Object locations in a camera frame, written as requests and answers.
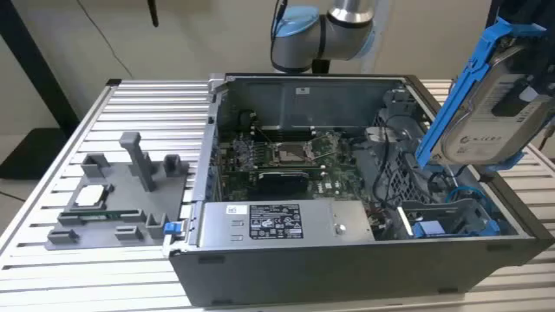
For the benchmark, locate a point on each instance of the black RAM slot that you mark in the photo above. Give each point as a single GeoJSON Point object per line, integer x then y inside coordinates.
{"type": "Point", "coordinates": [282, 131]}
{"type": "Point", "coordinates": [282, 139]}
{"type": "Point", "coordinates": [282, 127]}
{"type": "Point", "coordinates": [282, 135]}

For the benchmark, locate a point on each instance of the grey parts rack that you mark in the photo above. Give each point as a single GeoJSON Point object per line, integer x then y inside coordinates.
{"type": "Point", "coordinates": [126, 201]}

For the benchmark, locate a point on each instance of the green motherboard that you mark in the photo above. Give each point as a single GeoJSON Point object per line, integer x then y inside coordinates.
{"type": "Point", "coordinates": [338, 182]}

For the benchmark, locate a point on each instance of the grey metal disk bay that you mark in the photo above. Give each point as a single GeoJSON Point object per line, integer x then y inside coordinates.
{"type": "Point", "coordinates": [451, 211]}

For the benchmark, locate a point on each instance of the silver CPU chip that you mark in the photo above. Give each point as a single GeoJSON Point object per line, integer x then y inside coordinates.
{"type": "Point", "coordinates": [90, 196]}

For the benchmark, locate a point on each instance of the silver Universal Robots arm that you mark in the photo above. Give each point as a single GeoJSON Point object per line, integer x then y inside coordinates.
{"type": "Point", "coordinates": [303, 42]}

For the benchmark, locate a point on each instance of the black hanging rod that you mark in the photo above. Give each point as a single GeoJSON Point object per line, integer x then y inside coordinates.
{"type": "Point", "coordinates": [152, 13]}

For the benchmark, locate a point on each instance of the blue plastic bay clip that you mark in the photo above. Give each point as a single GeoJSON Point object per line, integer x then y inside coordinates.
{"type": "Point", "coordinates": [429, 228]}

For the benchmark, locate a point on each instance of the silver power supply unit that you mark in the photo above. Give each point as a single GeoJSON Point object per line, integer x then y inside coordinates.
{"type": "Point", "coordinates": [312, 221]}

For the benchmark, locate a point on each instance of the CPU socket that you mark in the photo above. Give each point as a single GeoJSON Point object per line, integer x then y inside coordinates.
{"type": "Point", "coordinates": [288, 152]}

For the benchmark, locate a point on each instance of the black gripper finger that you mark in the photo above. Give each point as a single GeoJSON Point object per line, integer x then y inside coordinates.
{"type": "Point", "coordinates": [515, 105]}

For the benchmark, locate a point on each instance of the black box on floor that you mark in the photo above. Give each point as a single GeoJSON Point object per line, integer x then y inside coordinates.
{"type": "Point", "coordinates": [30, 152]}

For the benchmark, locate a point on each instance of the black open PC case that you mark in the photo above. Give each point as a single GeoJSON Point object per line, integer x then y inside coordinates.
{"type": "Point", "coordinates": [303, 276]}

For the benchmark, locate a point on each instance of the green RAM stick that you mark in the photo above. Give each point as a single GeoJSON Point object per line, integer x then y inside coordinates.
{"type": "Point", "coordinates": [108, 214]}

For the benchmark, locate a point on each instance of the black metal post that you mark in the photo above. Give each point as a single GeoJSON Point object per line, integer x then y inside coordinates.
{"type": "Point", "coordinates": [35, 55]}

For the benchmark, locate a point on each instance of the hard disk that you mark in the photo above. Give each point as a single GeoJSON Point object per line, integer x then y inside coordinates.
{"type": "Point", "coordinates": [477, 139]}

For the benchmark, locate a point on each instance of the blue case latch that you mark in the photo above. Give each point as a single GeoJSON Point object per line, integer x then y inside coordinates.
{"type": "Point", "coordinates": [174, 227]}

